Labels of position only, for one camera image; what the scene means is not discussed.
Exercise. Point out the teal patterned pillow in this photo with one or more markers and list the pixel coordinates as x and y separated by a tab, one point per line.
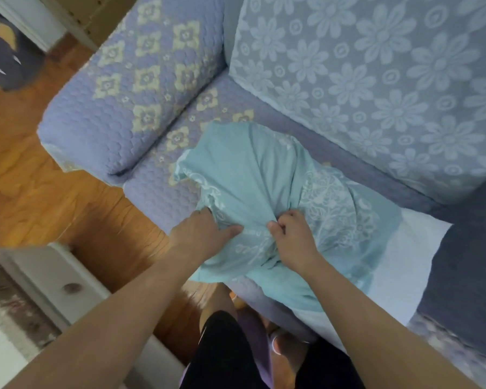
259	174

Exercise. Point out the person's left leg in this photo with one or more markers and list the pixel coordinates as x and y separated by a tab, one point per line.
218	299

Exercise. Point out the person's left hand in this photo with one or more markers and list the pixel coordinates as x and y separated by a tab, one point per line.
198	238

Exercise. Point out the white cloth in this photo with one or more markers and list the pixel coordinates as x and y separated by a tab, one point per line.
409	259

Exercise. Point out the wooden cabinet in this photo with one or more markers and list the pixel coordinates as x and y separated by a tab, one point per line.
89	14

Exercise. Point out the person's right hand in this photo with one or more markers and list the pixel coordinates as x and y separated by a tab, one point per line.
295	243

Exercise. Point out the patterned rug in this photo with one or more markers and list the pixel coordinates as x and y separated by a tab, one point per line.
8	307

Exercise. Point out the light blue floral lace cover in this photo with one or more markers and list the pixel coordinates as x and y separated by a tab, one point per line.
368	85

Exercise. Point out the person's left forearm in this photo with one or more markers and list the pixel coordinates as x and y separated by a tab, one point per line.
113	320

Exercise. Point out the grey floral fabric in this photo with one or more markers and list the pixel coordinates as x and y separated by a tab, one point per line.
461	352

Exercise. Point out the white door frame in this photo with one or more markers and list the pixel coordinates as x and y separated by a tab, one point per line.
28	16

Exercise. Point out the black shorts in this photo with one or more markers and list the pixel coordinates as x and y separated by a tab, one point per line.
222	352

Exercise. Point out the white low furniture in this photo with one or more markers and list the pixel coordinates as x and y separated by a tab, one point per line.
44	279

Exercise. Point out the person's right forearm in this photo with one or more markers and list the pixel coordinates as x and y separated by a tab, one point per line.
372	332

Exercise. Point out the purple quilted sofa cover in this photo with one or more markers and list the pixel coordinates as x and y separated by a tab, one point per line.
117	97

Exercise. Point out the person's right thumb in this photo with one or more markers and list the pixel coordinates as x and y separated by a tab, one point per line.
274	228

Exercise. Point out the dark blue cushion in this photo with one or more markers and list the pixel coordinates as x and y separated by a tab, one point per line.
465	271

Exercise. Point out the dark navy plush toy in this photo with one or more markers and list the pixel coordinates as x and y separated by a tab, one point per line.
4	56

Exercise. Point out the person's left thumb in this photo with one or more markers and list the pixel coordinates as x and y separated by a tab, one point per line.
230	231

